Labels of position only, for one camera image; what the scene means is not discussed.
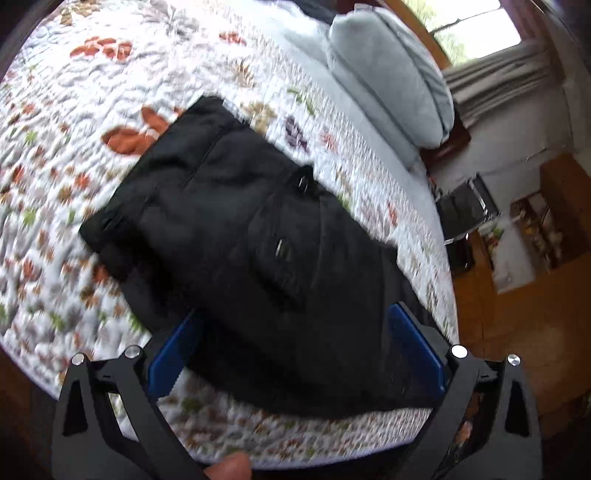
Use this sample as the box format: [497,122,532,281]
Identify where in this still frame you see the black pants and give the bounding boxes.
[78,96,448,419]

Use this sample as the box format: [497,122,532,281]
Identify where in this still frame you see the black metal-framed chair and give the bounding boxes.
[435,172,502,271]

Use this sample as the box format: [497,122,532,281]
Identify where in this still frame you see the beige curtain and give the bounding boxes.
[444,45,570,126]

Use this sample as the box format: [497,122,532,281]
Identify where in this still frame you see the grey pillow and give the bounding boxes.
[325,9,456,150]

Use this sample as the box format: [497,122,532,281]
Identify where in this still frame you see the window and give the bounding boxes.
[406,0,523,62]

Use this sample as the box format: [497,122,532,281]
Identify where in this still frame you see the floral quilted bedspread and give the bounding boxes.
[0,0,462,468]

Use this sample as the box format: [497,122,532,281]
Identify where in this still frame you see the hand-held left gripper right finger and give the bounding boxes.
[387,302,544,480]

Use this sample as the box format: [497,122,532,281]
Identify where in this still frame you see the wooden cabinet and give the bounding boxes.
[539,152,591,271]

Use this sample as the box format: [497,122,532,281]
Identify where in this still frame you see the cluttered low shelf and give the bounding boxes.
[479,191,571,294]

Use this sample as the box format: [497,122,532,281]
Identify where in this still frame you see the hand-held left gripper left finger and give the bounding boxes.
[50,310,207,480]

